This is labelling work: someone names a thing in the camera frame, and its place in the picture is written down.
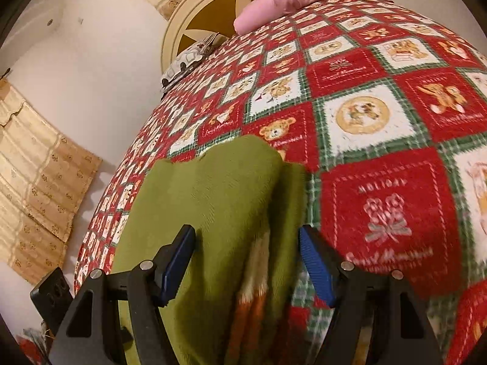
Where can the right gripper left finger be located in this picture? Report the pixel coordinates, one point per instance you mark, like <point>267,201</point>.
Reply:
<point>91,331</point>

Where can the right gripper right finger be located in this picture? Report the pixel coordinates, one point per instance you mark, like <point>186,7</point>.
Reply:
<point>400,330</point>

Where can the green striped knit sweater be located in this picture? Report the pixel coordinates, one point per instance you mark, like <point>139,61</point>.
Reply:
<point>246,205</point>

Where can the red patchwork teddy bedspread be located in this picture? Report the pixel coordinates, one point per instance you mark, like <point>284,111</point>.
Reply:
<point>387,111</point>

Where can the grey patterned pillow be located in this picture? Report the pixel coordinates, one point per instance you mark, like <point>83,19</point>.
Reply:
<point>189,59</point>

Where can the left curtain rod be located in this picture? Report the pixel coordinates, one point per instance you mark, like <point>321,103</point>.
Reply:
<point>5,74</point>

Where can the cream wooden headboard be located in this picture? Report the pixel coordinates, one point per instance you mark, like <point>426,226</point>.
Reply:
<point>193,20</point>

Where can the pink pillow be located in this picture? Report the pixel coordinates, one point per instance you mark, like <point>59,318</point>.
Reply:
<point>261,12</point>

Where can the beige left wall curtain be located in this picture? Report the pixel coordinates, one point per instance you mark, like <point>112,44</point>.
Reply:
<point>44,179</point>

